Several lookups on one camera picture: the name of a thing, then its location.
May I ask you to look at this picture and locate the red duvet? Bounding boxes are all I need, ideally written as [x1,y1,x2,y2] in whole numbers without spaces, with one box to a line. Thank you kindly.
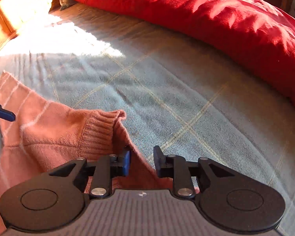
[76,0,295,107]

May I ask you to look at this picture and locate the blue plaid bed sheet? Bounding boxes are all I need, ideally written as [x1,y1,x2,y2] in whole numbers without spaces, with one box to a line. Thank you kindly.
[0,4,295,235]

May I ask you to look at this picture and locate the orange knit sweater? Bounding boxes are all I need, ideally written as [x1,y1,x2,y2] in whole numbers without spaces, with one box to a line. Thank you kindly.
[0,70,200,236]

